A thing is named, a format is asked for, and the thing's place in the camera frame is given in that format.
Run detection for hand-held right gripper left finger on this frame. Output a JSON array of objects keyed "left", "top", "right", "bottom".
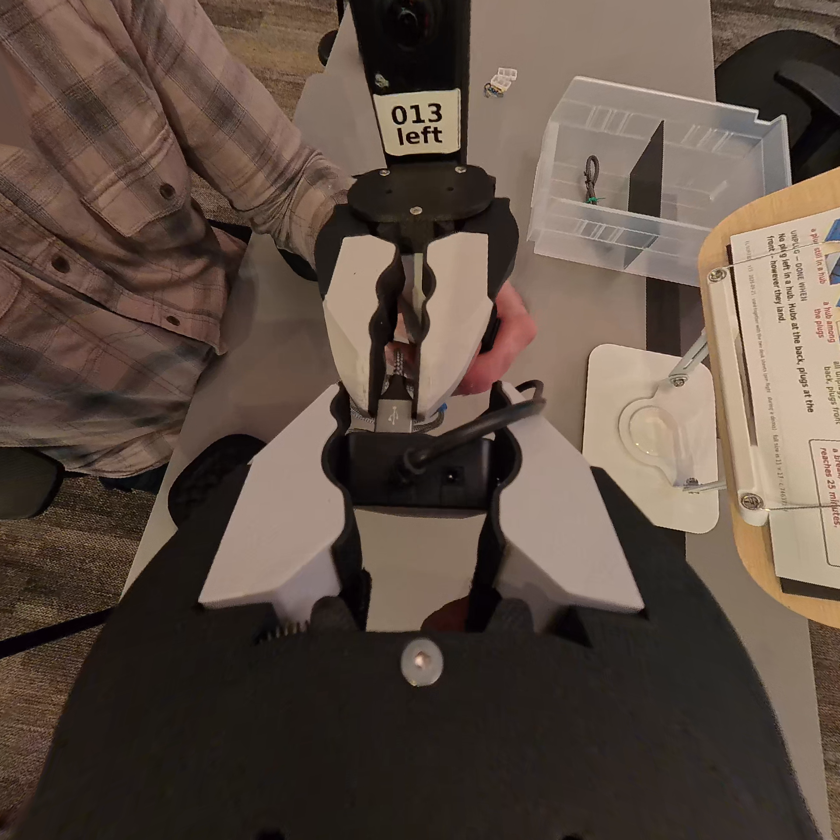
[{"left": 197, "top": 384, "right": 366, "bottom": 619}]

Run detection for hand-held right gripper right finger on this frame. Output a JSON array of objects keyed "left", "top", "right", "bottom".
[{"left": 473, "top": 418, "right": 647, "bottom": 619}]

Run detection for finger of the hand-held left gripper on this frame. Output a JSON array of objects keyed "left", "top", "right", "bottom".
[
  {"left": 409, "top": 234, "right": 498, "bottom": 397},
  {"left": 318, "top": 231, "right": 403, "bottom": 424}
]

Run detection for silver braided usb cable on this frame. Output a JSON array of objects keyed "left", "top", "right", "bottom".
[{"left": 372, "top": 256, "right": 454, "bottom": 437}]

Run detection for black hub cable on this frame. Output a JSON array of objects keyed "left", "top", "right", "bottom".
[{"left": 402, "top": 380, "right": 547, "bottom": 476}]

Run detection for black usb hub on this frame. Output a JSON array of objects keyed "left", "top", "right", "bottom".
[{"left": 339, "top": 431, "right": 510, "bottom": 518}]

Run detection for clear plastic bin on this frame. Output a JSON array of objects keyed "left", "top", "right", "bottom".
[{"left": 531, "top": 75, "right": 794, "bottom": 287}]

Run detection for person's left forearm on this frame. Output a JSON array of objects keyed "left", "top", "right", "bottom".
[{"left": 184, "top": 79, "right": 353, "bottom": 270}]

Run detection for person's left hand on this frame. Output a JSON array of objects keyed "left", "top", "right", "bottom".
[{"left": 455, "top": 280, "right": 539, "bottom": 397}]

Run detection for black wrist rest pad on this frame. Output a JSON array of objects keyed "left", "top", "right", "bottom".
[{"left": 167, "top": 434, "right": 266, "bottom": 529}]

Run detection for white stand base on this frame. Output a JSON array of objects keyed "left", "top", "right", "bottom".
[{"left": 581, "top": 329, "right": 725, "bottom": 535}]

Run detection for black bin divider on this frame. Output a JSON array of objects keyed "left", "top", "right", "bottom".
[{"left": 626, "top": 120, "right": 666, "bottom": 273}]

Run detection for instruction sheet on stand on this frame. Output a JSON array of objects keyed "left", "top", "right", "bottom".
[{"left": 696, "top": 168, "right": 840, "bottom": 631}]

